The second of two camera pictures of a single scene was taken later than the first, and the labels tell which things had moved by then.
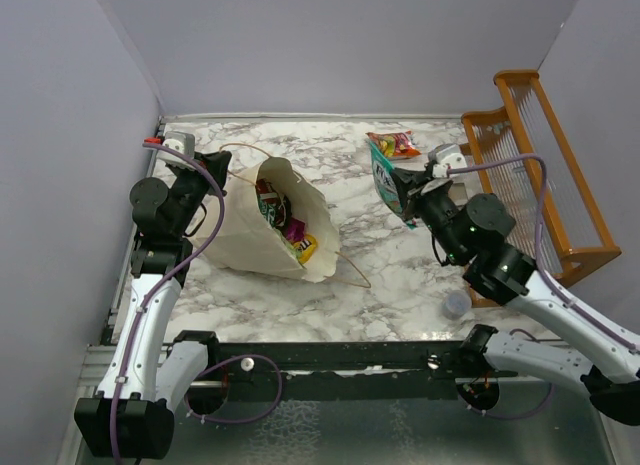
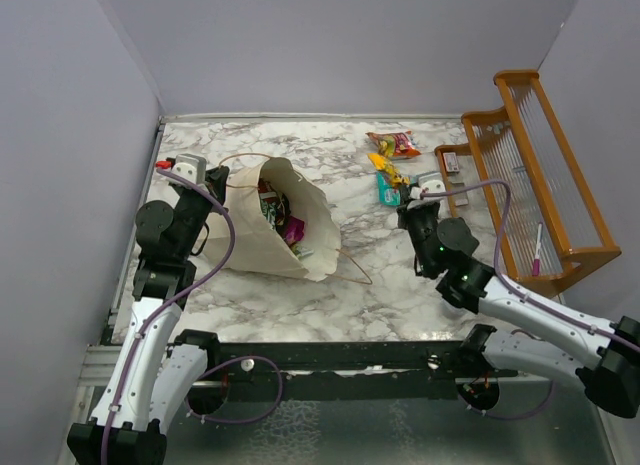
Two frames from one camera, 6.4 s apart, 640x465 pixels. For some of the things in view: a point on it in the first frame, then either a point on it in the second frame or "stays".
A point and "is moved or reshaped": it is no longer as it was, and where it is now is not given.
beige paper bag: x=234 y=231 stays
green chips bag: x=274 y=206 stays
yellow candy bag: x=307 y=246 to x=383 y=163
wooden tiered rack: x=525 y=156 stays
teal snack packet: x=382 y=169 is moved or reshaped
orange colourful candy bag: x=395 y=144 stays
